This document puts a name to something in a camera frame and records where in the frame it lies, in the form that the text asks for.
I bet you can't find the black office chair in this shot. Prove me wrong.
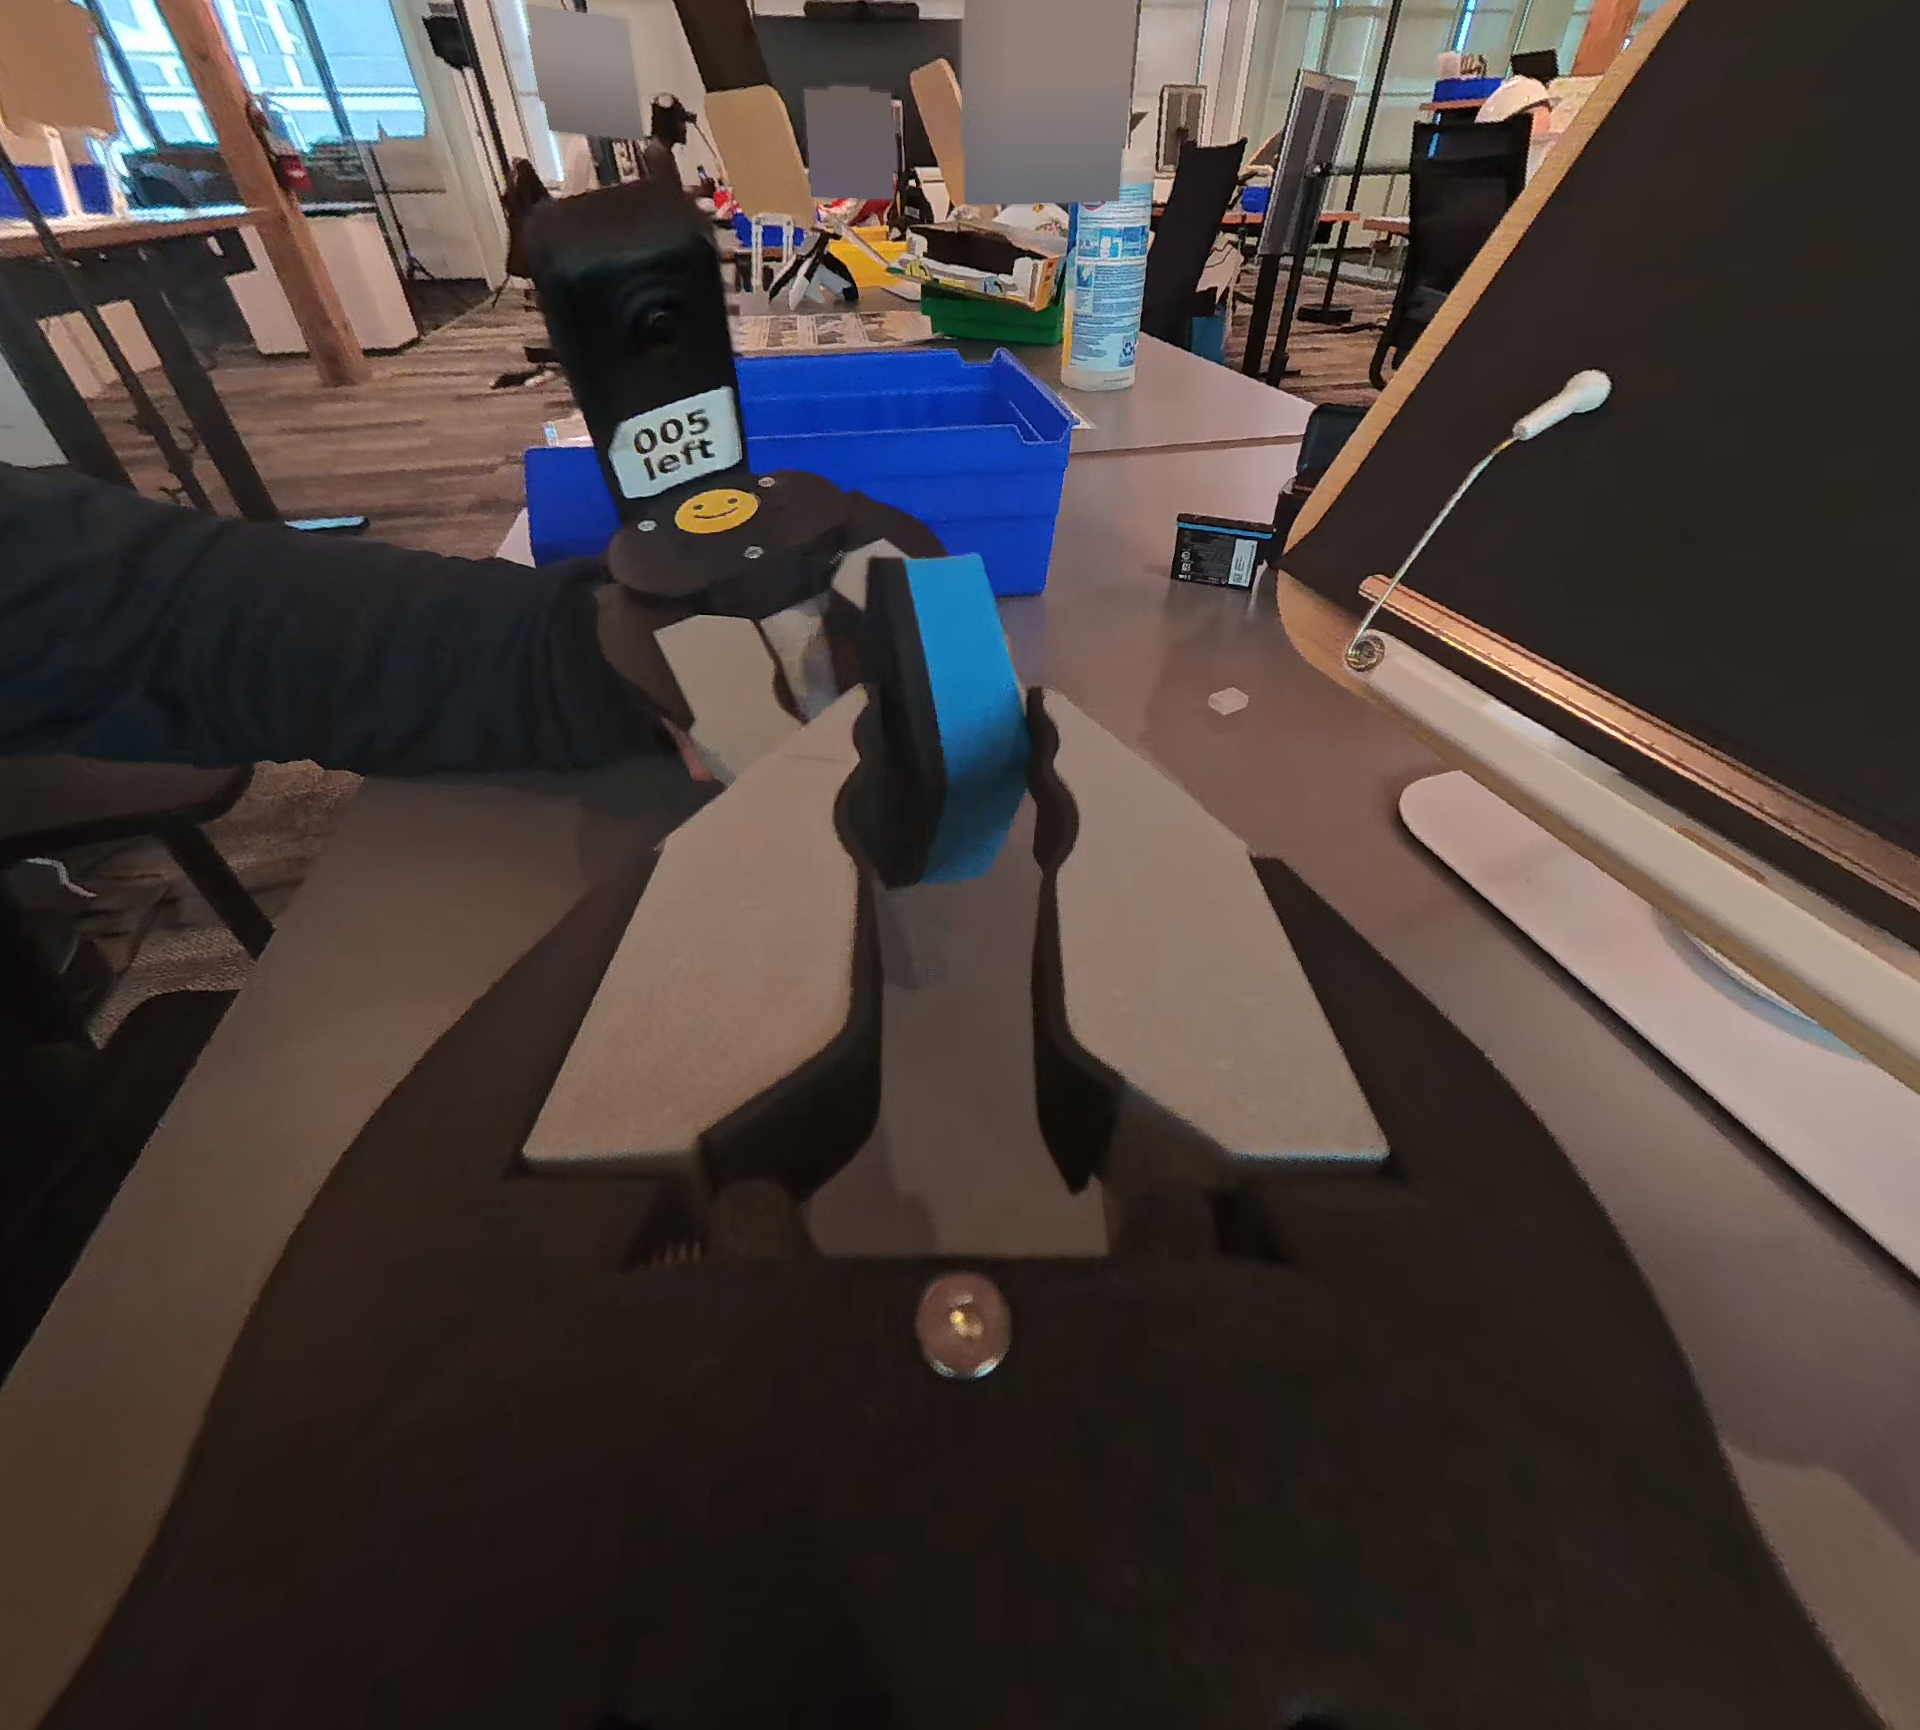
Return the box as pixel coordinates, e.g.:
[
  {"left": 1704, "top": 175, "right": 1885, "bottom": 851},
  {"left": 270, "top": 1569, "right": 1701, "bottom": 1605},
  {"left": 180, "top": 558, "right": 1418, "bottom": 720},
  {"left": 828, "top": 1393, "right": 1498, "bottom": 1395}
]
[
  {"left": 1139, "top": 136, "right": 1250, "bottom": 360},
  {"left": 1372, "top": 111, "right": 1536, "bottom": 391}
]

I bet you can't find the reddish wooden post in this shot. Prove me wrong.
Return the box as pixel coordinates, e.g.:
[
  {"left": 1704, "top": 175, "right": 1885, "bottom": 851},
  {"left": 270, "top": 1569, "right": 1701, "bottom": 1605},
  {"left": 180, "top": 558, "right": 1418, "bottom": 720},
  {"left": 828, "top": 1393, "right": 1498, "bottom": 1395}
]
[{"left": 65, "top": 0, "right": 370, "bottom": 391}]

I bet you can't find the blue storage bin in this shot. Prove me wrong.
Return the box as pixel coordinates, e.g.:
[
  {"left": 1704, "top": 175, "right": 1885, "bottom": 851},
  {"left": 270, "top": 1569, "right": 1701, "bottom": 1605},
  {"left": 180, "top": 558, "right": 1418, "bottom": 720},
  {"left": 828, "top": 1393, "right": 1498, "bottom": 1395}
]
[{"left": 524, "top": 347, "right": 1080, "bottom": 601}]

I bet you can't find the black battery charger case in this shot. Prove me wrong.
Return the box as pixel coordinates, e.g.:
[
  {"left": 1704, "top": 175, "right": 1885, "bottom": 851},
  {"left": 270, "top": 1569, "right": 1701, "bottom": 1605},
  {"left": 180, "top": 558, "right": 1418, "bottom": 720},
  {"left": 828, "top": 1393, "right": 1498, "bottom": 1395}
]
[{"left": 1274, "top": 403, "right": 1369, "bottom": 536}]

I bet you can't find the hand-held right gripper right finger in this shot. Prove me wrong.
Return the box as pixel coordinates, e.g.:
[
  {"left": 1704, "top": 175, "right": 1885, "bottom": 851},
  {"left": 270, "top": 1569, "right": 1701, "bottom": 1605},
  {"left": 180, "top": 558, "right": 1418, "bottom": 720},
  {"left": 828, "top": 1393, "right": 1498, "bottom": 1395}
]
[{"left": 1032, "top": 690, "right": 1394, "bottom": 1192}]

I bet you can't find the green storage bin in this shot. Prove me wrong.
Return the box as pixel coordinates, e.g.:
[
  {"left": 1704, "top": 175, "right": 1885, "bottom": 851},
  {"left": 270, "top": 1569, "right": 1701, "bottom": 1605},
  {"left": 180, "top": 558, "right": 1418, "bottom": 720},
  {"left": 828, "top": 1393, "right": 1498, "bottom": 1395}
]
[{"left": 918, "top": 283, "right": 1067, "bottom": 348}]

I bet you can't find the black board book stand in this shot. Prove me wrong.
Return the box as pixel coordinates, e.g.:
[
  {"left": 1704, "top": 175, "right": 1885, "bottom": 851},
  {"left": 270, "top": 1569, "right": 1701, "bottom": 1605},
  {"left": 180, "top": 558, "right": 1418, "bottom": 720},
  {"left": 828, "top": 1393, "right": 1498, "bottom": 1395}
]
[{"left": 1274, "top": 0, "right": 1920, "bottom": 1274}]

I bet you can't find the blue whiteboard eraser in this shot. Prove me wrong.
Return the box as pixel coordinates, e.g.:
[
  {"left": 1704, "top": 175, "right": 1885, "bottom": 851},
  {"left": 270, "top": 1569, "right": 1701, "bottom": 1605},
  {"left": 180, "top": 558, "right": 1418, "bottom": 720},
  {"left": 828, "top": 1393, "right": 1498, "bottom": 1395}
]
[{"left": 862, "top": 555, "right": 1034, "bottom": 891}]

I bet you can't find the black floor lamp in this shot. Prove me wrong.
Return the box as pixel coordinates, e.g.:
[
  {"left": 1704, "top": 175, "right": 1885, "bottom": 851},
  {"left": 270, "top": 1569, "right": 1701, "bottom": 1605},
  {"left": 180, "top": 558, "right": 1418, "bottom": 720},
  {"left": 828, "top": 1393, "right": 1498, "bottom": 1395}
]
[
  {"left": 1296, "top": 0, "right": 1449, "bottom": 326},
  {"left": 391, "top": 0, "right": 520, "bottom": 308}
]

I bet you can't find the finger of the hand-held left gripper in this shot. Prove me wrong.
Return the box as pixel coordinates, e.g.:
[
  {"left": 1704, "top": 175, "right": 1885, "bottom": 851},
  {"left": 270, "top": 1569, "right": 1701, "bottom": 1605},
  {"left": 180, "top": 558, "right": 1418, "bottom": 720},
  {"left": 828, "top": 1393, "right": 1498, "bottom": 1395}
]
[
  {"left": 768, "top": 542, "right": 893, "bottom": 722},
  {"left": 652, "top": 612, "right": 807, "bottom": 790}
]

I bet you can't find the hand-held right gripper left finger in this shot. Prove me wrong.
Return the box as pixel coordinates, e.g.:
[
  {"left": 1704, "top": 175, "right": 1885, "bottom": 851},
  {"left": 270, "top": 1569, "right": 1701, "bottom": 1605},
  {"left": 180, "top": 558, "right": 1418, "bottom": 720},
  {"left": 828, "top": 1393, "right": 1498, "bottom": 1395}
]
[{"left": 521, "top": 690, "right": 888, "bottom": 1200}]

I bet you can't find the black camera battery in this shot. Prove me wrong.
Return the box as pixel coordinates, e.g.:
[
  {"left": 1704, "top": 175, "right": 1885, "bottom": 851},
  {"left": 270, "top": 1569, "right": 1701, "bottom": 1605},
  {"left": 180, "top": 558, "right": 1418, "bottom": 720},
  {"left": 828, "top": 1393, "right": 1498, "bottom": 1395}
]
[{"left": 1170, "top": 512, "right": 1277, "bottom": 593}]

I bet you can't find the small printed carton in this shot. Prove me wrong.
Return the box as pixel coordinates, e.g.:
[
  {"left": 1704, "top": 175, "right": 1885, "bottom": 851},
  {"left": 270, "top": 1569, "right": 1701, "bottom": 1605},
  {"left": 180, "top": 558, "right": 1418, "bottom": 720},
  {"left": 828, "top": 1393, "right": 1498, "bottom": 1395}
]
[{"left": 904, "top": 222, "right": 1070, "bottom": 312}]

